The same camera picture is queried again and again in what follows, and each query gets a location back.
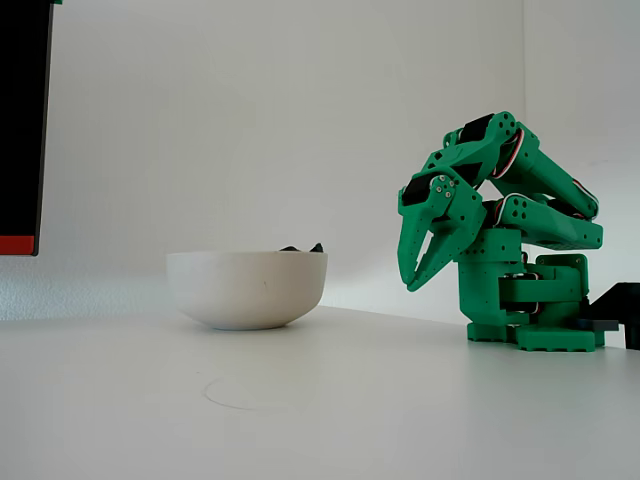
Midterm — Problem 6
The black bag in table hole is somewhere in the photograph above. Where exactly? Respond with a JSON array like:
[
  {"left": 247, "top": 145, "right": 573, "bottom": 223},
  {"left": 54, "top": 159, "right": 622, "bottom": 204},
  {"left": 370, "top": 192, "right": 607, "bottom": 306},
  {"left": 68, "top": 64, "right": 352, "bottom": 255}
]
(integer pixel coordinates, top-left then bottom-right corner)
[{"left": 165, "top": 250, "right": 329, "bottom": 332}]

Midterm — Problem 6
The black trigger clamp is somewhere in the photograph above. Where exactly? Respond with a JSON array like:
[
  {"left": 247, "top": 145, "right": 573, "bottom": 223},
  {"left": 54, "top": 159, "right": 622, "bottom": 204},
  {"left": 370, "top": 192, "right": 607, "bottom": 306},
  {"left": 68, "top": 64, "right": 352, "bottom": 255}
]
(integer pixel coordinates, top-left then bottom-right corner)
[{"left": 574, "top": 282, "right": 640, "bottom": 351}]

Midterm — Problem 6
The black panel with red edge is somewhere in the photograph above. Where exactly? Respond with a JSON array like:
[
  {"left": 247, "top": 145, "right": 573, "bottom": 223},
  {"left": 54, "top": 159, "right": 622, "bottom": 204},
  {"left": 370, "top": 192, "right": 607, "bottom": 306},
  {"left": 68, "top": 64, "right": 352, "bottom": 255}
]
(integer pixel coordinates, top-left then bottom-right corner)
[{"left": 0, "top": 0, "right": 64, "bottom": 258}]

